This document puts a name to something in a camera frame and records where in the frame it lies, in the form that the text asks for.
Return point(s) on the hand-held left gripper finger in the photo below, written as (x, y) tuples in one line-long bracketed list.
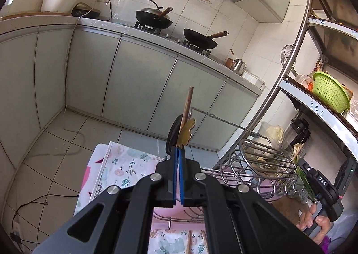
[(182, 181), (176, 181)]

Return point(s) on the black spoon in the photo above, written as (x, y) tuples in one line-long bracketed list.
[(172, 136)]

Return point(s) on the person's right forearm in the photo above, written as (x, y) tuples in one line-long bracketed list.
[(325, 247)]

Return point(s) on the person's right hand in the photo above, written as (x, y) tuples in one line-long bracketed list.
[(321, 226)]

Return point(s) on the green onions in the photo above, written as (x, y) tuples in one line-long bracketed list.
[(302, 170)]

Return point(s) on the floral tablecloth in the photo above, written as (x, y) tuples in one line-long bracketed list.
[(125, 167)]

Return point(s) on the black blender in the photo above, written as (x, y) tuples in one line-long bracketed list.
[(299, 133)]

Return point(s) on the napa cabbage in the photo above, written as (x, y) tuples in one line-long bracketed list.
[(275, 133)]

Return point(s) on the clear vegetable container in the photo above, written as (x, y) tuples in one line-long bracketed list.
[(263, 145)]

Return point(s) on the green plastic basket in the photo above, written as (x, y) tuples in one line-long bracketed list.
[(330, 91)]

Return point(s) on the grey kitchen base cabinets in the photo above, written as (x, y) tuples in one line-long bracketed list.
[(139, 80)]

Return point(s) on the metal shelf rack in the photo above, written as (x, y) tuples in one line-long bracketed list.
[(282, 75)]

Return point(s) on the white rectangular container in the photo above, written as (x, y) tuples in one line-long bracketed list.
[(251, 78)]

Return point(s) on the metal mesh skimmer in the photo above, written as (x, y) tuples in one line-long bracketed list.
[(286, 56)]

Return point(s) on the gas stove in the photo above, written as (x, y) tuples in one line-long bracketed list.
[(170, 37)]

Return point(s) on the black wok with lid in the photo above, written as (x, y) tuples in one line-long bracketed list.
[(153, 17)]

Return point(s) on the black countertop appliance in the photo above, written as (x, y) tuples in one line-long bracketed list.
[(86, 13)]

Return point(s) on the white rice cooker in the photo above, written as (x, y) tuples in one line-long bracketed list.
[(60, 0)]

